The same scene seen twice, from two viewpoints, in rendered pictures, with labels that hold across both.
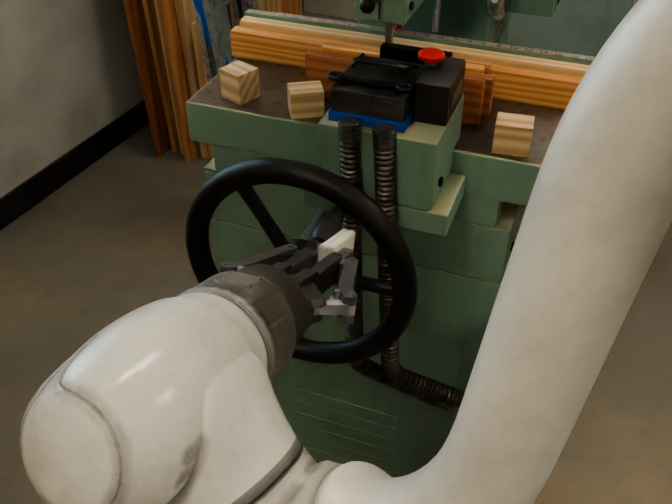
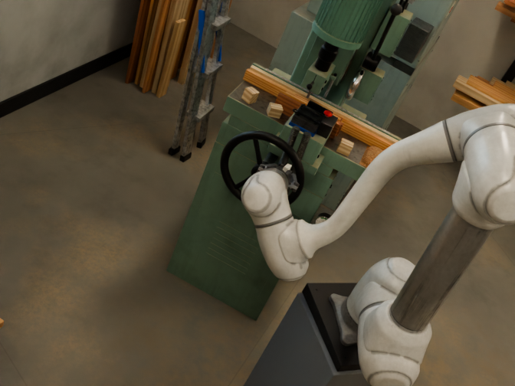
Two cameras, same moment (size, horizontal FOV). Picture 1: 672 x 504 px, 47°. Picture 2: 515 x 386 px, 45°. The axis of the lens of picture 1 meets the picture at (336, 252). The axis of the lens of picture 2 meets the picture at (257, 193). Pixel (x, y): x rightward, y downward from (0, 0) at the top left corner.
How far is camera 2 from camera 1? 119 cm
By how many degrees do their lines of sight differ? 11
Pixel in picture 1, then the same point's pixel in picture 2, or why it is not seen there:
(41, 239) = (60, 113)
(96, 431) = (266, 193)
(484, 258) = (320, 187)
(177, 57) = (160, 35)
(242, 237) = not seen: hidden behind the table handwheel
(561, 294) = (365, 190)
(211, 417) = (282, 199)
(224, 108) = (242, 103)
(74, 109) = (90, 44)
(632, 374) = (351, 265)
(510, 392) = (349, 207)
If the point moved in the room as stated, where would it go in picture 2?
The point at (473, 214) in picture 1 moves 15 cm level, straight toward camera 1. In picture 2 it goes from (322, 170) to (316, 194)
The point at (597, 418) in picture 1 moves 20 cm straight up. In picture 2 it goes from (331, 279) to (349, 250)
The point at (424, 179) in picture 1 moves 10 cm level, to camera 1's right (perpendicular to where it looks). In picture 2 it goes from (314, 154) to (342, 162)
